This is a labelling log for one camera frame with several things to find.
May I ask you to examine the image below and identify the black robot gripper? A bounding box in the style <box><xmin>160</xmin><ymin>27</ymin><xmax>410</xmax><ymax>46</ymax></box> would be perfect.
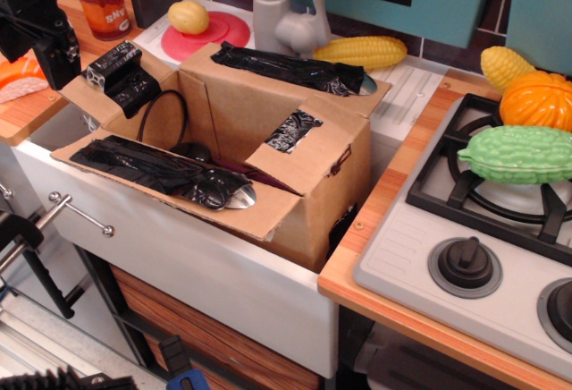
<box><xmin>1</xmin><ymin>0</ymin><xmax>81</xmax><ymax>90</ymax></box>

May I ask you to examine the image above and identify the brown cardboard box with tape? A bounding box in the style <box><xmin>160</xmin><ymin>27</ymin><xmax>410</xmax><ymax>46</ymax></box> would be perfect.
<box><xmin>53</xmin><ymin>44</ymin><xmax>389</xmax><ymax>271</ymax></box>

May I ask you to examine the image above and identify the salmon sushi toy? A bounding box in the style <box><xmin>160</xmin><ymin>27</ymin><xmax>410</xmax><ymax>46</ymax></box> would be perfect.
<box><xmin>0</xmin><ymin>54</ymin><xmax>48</xmax><ymax>104</ymax></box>

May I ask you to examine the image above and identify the red soup can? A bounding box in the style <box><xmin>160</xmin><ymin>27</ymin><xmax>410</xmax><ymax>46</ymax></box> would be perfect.
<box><xmin>80</xmin><ymin>0</ymin><xmax>131</xmax><ymax>41</ymax></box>

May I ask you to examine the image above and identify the yellow toy potato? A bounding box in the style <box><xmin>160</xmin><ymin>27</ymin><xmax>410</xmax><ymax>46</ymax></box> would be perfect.
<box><xmin>167</xmin><ymin>1</ymin><xmax>210</xmax><ymax>35</ymax></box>

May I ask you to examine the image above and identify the red plastic plate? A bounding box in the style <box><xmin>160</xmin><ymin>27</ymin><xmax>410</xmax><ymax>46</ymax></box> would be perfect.
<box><xmin>161</xmin><ymin>11</ymin><xmax>251</xmax><ymax>62</ymax></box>

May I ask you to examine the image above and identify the black clamp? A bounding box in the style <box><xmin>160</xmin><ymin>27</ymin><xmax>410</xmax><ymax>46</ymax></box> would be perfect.
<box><xmin>1</xmin><ymin>210</ymin><xmax>84</xmax><ymax>318</ymax></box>

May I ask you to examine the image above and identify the grey toy faucet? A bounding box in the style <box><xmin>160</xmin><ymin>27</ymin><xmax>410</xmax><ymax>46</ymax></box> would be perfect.
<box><xmin>253</xmin><ymin>0</ymin><xmax>332</xmax><ymax>56</ymax></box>

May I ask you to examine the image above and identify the white toy sink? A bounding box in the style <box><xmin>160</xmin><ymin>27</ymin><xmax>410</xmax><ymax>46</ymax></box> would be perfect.
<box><xmin>12</xmin><ymin>0</ymin><xmax>450</xmax><ymax>380</ymax></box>

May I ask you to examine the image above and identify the yellow toy corn cob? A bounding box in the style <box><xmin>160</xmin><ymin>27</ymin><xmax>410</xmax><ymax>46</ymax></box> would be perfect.
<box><xmin>313</xmin><ymin>36</ymin><xmax>408</xmax><ymax>71</ymax></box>

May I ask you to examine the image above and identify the small yellow toy corn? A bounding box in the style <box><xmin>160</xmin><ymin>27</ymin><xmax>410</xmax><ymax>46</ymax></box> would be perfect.
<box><xmin>480</xmin><ymin>46</ymin><xmax>536</xmax><ymax>93</ymax></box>

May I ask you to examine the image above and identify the black stove knob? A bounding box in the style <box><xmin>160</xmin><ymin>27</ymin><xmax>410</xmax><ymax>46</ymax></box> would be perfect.
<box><xmin>427</xmin><ymin>236</ymin><xmax>503</xmax><ymax>300</ymax></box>
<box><xmin>537</xmin><ymin>278</ymin><xmax>571</xmax><ymax>353</ymax></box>

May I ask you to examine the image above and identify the green toy bitter gourd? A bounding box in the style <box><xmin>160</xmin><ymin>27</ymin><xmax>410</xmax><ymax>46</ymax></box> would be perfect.
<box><xmin>457</xmin><ymin>125</ymin><xmax>571</xmax><ymax>185</ymax></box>

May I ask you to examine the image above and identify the toy stove top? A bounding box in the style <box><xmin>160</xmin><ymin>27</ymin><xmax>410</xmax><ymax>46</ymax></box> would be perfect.
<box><xmin>353</xmin><ymin>94</ymin><xmax>571</xmax><ymax>379</ymax></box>

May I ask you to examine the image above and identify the orange toy pumpkin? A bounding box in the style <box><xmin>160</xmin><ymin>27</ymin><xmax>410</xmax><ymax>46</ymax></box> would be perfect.
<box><xmin>500</xmin><ymin>71</ymin><xmax>571</xmax><ymax>132</ymax></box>

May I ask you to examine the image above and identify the black stove grate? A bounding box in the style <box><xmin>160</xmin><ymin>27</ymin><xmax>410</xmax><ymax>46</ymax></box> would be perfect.
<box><xmin>406</xmin><ymin>94</ymin><xmax>571</xmax><ymax>266</ymax></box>

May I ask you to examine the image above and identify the black cable in box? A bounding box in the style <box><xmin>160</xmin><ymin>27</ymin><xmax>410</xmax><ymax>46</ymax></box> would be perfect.
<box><xmin>137</xmin><ymin>89</ymin><xmax>214</xmax><ymax>163</ymax></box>

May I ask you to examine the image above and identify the silver towel bar handle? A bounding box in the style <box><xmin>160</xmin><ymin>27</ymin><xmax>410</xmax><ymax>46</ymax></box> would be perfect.
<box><xmin>48</xmin><ymin>191</ymin><xmax>115</xmax><ymax>238</ymax></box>

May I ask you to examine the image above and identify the blue black clamp handle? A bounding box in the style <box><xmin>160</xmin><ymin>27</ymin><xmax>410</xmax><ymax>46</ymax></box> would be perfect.
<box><xmin>158</xmin><ymin>335</ymin><xmax>211</xmax><ymax>390</ymax></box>

